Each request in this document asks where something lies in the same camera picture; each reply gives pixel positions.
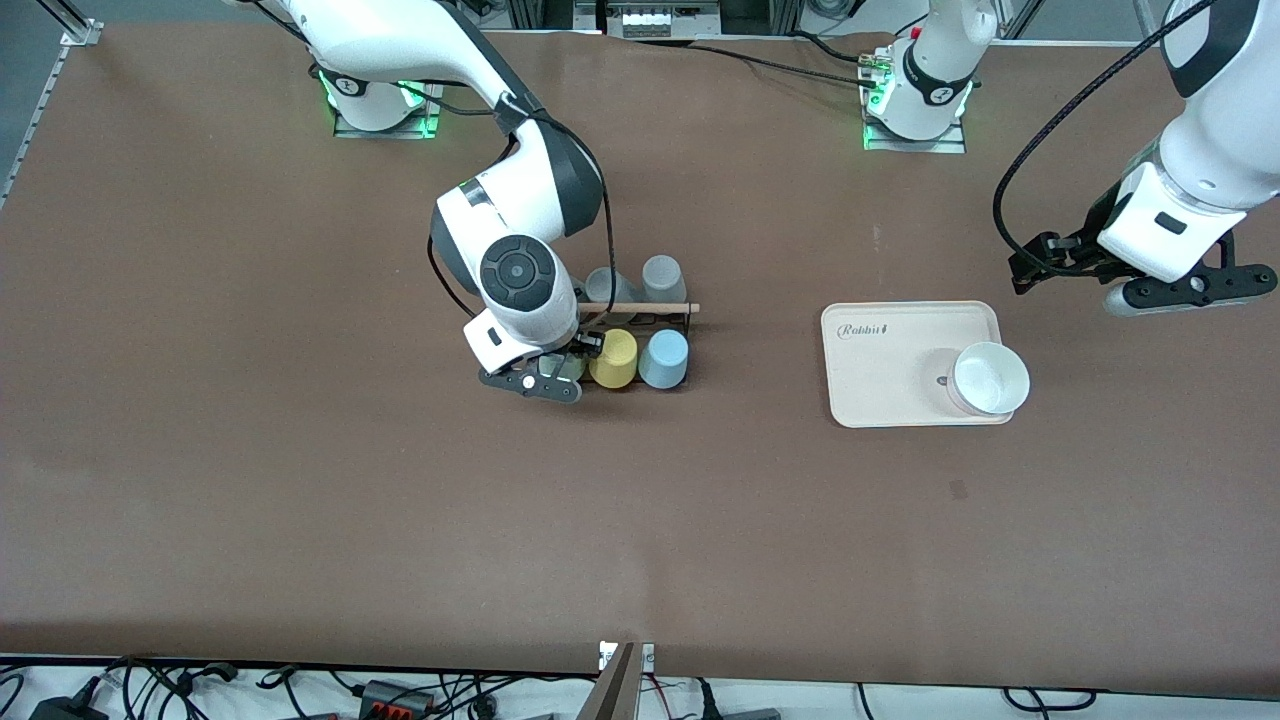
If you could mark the aluminium profile rail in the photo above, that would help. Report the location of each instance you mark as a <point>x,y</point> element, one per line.
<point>85,33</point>

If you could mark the mint green cup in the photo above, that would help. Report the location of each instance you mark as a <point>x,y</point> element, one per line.
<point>568,368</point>

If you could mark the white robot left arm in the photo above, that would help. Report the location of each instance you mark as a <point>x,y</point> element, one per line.
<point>1220,140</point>

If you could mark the grey cup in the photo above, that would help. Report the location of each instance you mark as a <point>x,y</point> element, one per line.
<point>606,286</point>
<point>663,278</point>

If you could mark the cream rectangular tray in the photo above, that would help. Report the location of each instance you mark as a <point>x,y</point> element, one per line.
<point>890,370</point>

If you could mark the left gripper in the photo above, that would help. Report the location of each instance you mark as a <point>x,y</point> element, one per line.
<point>1084,245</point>

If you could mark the grey camera stand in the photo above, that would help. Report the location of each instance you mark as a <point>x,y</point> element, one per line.
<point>620,685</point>

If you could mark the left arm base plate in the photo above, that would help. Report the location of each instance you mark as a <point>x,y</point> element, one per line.
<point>950,145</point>

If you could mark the white bowl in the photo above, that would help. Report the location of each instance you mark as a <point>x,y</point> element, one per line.
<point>990,378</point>

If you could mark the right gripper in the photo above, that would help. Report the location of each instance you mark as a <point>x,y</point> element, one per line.
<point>582,343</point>

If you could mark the grey terminal block device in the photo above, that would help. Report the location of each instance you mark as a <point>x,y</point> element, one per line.
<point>650,20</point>

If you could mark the black power adapter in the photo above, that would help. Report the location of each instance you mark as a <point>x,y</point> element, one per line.
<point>70,708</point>

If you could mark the yellow cup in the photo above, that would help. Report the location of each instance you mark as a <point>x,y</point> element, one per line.
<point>614,358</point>

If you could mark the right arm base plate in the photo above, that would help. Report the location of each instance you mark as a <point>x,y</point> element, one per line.
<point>425,125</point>

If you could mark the black red connector block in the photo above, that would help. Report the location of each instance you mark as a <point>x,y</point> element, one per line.
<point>395,697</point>

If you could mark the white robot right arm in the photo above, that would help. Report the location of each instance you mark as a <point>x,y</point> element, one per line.
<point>520,200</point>

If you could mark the light blue cup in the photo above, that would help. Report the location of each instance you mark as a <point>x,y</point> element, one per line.
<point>664,358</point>

